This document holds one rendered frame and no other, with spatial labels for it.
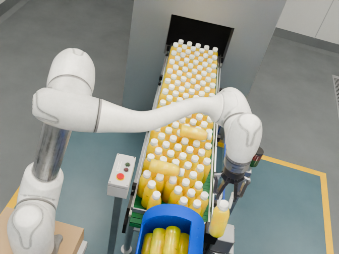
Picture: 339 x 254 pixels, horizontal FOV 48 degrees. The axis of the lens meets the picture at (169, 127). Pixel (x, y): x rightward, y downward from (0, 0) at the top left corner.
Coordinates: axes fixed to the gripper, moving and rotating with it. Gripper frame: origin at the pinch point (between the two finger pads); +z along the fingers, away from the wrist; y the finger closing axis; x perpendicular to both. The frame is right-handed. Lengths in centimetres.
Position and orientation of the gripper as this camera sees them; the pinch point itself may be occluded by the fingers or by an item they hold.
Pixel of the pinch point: (225, 199)
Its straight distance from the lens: 149.9
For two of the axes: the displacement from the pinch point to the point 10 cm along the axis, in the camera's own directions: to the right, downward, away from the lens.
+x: 1.2, -6.7, 7.3
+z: -0.8, 7.2, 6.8
